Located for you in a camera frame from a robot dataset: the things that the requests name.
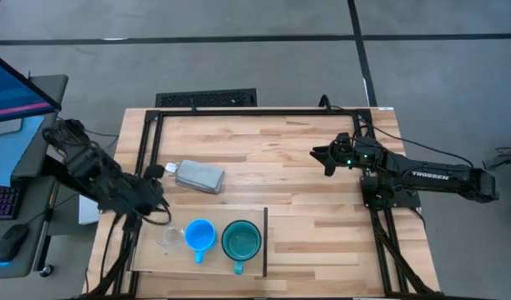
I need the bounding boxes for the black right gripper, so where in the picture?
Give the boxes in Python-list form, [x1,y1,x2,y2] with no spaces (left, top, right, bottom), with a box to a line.
[309,132,367,177]

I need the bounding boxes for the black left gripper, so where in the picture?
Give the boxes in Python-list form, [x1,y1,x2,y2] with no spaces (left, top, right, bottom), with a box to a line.
[129,163,171,216]

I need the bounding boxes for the clear glass cup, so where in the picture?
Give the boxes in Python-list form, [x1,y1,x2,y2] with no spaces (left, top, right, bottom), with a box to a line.
[156,224,186,256]

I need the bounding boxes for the blue plastic cup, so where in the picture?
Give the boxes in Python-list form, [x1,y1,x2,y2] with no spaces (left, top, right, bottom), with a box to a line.
[183,218,218,265]

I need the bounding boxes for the teal mug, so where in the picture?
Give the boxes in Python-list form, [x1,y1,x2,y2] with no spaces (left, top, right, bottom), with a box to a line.
[220,219,263,276]

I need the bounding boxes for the light wooden shelf board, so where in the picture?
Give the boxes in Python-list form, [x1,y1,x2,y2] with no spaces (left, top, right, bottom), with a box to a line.
[129,206,268,278]

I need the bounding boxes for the grey folded cloth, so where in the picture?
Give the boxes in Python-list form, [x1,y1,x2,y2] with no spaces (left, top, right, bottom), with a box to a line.
[165,159,226,195]

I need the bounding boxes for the white box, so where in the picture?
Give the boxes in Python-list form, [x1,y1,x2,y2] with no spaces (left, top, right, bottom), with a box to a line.
[78,194,101,226]

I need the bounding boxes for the black desk base bar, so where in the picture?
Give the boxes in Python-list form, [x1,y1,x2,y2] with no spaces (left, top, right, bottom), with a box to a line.
[43,156,98,201]

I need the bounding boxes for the grey rolling computer desk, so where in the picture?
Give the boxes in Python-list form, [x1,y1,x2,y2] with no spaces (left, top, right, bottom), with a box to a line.
[0,73,69,279]

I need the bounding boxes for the black computer mouse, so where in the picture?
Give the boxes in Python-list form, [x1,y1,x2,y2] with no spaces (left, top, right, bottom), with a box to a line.
[0,223,30,266]

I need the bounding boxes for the black keyboard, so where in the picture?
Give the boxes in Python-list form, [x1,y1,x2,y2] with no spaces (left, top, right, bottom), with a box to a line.
[0,184,22,221]

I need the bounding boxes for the black computer monitor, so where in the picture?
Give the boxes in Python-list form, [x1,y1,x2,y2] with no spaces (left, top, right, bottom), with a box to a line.
[0,48,63,125]

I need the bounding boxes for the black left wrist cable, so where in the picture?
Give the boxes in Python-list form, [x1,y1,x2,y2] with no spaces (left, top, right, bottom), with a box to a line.
[140,205,173,227]

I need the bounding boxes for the black aluminium table frame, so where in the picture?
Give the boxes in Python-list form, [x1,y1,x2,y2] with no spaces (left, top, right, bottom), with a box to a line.
[83,107,442,300]

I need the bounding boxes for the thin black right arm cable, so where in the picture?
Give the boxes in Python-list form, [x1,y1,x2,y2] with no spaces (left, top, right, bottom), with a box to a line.
[354,118,475,168]

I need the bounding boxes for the black floor cable bundle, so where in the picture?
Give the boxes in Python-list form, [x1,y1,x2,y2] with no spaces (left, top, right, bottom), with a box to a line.
[486,145,511,170]

